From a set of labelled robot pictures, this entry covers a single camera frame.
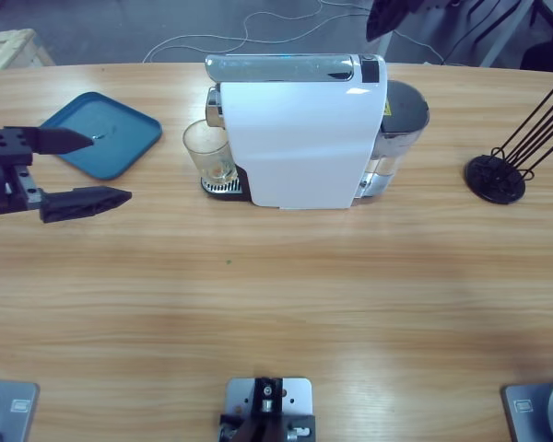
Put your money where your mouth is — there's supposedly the clear drinking glass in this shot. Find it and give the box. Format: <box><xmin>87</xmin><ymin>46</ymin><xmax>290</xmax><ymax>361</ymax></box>
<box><xmin>182</xmin><ymin>119</ymin><xmax>239</xmax><ymax>183</ymax></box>

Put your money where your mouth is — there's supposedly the black floor cable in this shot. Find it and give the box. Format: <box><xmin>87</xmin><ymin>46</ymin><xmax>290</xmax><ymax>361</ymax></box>
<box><xmin>440</xmin><ymin>8</ymin><xmax>503</xmax><ymax>65</ymax></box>

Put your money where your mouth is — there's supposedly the white floor cable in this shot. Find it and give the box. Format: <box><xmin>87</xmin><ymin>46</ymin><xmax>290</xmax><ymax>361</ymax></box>
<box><xmin>142</xmin><ymin>0</ymin><xmax>443</xmax><ymax>65</ymax></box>

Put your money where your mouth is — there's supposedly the white metal table leg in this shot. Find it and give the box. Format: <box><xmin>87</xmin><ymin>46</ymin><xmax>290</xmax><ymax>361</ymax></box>
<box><xmin>478</xmin><ymin>0</ymin><xmax>535</xmax><ymax>68</ymax></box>
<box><xmin>377</xmin><ymin>25</ymin><xmax>405</xmax><ymax>59</ymax></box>

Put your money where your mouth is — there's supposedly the arm grey base plate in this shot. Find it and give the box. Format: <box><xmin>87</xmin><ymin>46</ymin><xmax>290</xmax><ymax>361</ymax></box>
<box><xmin>500</xmin><ymin>377</ymin><xmax>553</xmax><ymax>442</ymax></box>
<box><xmin>0</xmin><ymin>377</ymin><xmax>41</xmax><ymax>442</ymax></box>

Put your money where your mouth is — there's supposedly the silver coffee machine lever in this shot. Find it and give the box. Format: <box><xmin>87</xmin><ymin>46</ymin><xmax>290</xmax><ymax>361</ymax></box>
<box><xmin>205</xmin><ymin>53</ymin><xmax>355</xmax><ymax>85</ymax></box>

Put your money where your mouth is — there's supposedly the black office chair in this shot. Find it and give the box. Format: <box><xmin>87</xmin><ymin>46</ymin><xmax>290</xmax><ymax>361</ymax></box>
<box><xmin>467</xmin><ymin>0</ymin><xmax>553</xmax><ymax>75</ymax></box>

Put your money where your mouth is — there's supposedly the grey mount plate dark post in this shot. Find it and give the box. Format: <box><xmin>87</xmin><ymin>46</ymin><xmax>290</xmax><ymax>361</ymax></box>
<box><xmin>218</xmin><ymin>376</ymin><xmax>317</xmax><ymax>442</ymax></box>

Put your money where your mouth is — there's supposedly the white capsule coffee machine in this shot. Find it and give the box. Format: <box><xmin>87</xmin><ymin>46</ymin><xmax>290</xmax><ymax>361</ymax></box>
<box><xmin>205</xmin><ymin>52</ymin><xmax>391</xmax><ymax>212</ymax></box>

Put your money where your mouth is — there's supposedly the teal square plastic tray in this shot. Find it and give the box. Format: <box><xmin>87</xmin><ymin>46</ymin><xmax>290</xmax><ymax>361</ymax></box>
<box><xmin>39</xmin><ymin>91</ymin><xmax>163</xmax><ymax>181</ymax></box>

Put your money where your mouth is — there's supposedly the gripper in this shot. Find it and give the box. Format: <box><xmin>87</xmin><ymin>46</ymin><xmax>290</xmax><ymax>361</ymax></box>
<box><xmin>0</xmin><ymin>126</ymin><xmax>134</xmax><ymax>225</ymax></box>
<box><xmin>365</xmin><ymin>0</ymin><xmax>463</xmax><ymax>43</ymax></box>

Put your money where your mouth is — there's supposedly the black drip tray metal grate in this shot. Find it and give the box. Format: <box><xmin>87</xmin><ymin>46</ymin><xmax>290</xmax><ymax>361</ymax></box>
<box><xmin>200</xmin><ymin>165</ymin><xmax>252</xmax><ymax>203</ymax></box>

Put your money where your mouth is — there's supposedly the light wooden crate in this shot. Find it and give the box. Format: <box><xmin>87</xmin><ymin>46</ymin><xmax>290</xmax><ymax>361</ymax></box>
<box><xmin>0</xmin><ymin>28</ymin><xmax>56</xmax><ymax>73</ymax></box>

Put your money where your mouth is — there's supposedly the black capsule holder with rods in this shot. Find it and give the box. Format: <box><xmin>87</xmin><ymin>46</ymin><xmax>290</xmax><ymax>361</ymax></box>
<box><xmin>464</xmin><ymin>76</ymin><xmax>553</xmax><ymax>205</ymax></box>

